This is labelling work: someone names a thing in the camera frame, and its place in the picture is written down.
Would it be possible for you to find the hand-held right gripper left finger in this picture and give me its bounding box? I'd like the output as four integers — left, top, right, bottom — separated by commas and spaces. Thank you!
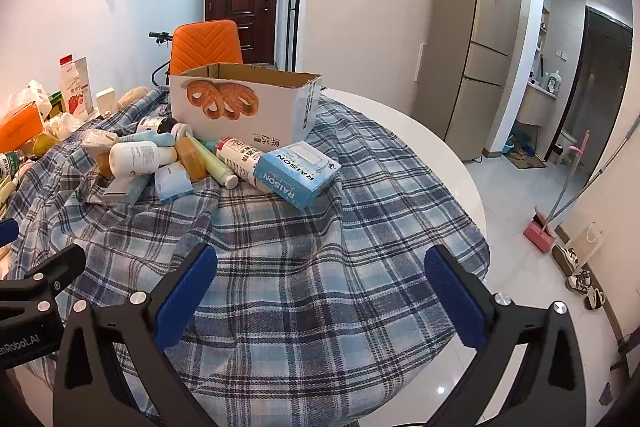
52, 243, 218, 427

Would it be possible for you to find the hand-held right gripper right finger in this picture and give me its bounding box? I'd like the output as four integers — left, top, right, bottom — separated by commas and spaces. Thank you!
424, 244, 586, 427

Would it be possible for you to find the light blue small box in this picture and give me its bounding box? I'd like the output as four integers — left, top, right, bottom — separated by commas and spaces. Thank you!
154, 161, 195, 206

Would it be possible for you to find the amber soap bar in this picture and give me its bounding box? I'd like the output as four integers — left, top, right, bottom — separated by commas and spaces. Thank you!
172, 137, 208, 182

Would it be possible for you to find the clear water bottle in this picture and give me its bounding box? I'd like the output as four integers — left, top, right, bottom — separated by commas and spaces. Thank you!
109, 142, 177, 178

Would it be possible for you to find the blue white carton box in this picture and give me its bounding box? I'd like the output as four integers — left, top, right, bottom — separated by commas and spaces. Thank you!
253, 140, 342, 210

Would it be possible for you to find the pretzel print cardboard box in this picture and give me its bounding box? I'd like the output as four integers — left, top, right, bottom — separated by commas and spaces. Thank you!
168, 63, 322, 146

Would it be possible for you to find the green white bottle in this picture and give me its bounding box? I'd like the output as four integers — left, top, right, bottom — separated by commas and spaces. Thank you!
0, 152, 22, 181

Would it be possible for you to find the yellow packet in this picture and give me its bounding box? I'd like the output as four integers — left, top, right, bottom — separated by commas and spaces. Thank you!
32, 133, 59, 158

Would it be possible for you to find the orange box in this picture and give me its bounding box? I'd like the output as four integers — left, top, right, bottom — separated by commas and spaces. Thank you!
0, 103, 45, 154

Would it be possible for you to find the pink dustpan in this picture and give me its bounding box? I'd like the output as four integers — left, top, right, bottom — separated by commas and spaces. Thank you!
523, 131, 592, 253

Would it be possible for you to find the grey white small box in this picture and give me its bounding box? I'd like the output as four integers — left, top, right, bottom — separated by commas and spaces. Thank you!
102, 176, 151, 206

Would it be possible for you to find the clear plastic bag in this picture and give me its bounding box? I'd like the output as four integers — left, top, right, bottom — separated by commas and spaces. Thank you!
45, 112, 87, 140

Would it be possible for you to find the blue plaid shirt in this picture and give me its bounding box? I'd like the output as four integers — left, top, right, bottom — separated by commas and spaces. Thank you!
0, 84, 491, 413

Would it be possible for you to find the plastic wrapped white packet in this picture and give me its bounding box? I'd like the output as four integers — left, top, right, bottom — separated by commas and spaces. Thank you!
81, 128, 120, 158

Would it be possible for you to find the pale green tube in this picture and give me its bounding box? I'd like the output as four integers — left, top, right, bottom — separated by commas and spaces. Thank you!
185, 133, 239, 188

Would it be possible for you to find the white plastic bag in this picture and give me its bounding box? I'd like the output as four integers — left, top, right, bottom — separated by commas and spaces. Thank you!
0, 79, 53, 118

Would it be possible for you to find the red white bottle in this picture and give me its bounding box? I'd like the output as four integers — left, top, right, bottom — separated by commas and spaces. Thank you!
216, 136, 265, 184

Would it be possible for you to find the white strawberry box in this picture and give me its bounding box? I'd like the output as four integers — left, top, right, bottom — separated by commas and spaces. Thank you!
58, 55, 86, 116

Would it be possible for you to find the door mat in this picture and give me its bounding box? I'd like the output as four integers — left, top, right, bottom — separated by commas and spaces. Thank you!
507, 152, 549, 169

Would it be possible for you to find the light blue tube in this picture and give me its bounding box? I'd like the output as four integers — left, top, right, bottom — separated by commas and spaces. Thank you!
118, 131, 175, 146

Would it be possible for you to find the tall white carton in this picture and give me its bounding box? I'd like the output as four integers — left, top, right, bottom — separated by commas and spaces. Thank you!
75, 57, 96, 115

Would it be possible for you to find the dark jar white label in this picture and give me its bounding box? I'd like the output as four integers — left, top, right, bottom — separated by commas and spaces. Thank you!
136, 116, 180, 136

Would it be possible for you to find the beige plush toy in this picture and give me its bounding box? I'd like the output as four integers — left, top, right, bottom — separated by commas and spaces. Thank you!
119, 87, 151, 108

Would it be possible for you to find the sink cabinet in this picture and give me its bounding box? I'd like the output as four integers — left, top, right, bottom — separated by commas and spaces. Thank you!
517, 84, 559, 128

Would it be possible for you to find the beige refrigerator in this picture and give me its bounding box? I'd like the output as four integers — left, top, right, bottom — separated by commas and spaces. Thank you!
414, 0, 525, 162

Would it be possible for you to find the black bicycle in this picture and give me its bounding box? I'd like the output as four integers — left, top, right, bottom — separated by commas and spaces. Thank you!
148, 31, 173, 86

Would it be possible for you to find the orange chair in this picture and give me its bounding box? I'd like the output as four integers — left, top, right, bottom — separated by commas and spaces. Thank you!
170, 20, 244, 76

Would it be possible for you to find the dark interior door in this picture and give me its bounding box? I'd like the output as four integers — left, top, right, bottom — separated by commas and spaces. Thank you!
545, 5, 634, 174

